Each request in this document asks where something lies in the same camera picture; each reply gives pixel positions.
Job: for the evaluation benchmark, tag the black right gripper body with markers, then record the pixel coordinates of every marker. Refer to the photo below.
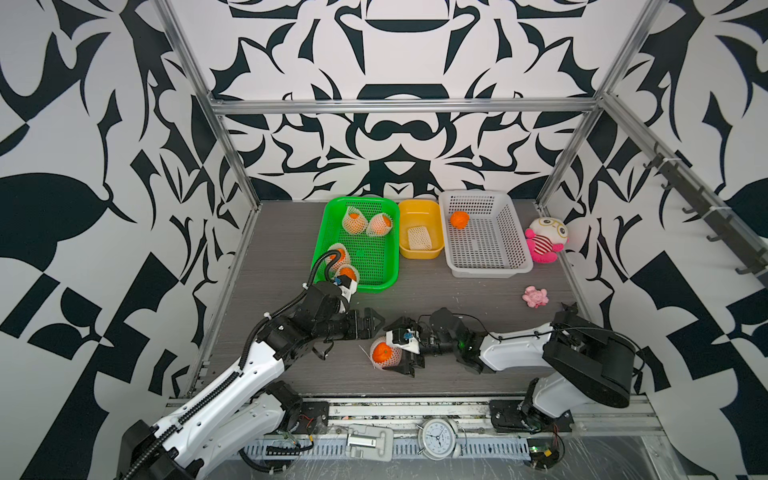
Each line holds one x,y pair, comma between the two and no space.
428,345

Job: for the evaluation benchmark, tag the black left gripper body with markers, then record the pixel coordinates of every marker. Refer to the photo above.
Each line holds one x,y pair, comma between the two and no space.
341,327

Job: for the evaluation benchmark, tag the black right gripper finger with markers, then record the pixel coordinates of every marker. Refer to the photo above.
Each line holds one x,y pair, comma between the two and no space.
406,366
403,329

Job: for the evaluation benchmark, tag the netted orange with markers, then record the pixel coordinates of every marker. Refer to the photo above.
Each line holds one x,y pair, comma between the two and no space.
382,355
340,256
354,221
379,225
348,271

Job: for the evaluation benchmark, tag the white foam net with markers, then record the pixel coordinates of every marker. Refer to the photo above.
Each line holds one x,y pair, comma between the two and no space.
419,238

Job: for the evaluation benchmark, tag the white perforated plastic basket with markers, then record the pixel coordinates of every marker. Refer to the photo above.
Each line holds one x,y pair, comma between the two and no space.
493,245

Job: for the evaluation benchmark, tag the orange being unwrapped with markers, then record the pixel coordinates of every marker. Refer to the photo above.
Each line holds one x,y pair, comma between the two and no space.
459,220

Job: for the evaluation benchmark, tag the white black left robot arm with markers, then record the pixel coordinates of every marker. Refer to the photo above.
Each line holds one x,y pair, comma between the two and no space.
249,399

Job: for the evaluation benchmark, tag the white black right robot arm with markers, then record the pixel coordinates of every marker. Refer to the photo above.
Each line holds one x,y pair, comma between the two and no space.
589,363

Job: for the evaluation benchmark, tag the green plastic basket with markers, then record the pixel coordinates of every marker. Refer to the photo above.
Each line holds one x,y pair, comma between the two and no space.
375,258

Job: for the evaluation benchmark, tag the white analog clock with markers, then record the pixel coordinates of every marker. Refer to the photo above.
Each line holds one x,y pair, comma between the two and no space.
437,439

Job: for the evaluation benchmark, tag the white rectangular device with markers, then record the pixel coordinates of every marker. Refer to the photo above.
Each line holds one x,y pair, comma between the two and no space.
367,442

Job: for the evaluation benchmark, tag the small pink pig toy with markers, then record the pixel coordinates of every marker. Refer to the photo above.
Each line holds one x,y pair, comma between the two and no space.
534,297

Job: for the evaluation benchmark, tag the yellow plastic tub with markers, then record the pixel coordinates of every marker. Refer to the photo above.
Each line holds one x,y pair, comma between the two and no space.
416,212

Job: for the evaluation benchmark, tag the small black figurine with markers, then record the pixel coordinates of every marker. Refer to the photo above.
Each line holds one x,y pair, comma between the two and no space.
572,308

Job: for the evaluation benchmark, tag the pink white plush doll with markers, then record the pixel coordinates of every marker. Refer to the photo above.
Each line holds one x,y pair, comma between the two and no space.
546,237

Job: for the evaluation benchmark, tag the small circuit board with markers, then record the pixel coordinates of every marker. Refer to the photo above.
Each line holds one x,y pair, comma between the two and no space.
543,455

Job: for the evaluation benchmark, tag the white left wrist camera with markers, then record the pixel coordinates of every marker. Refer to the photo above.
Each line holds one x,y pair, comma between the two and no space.
348,288

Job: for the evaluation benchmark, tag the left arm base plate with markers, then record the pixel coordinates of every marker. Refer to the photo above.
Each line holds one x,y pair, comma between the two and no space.
305,419

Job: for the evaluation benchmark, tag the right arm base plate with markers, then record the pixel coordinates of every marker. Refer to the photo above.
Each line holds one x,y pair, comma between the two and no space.
508,416

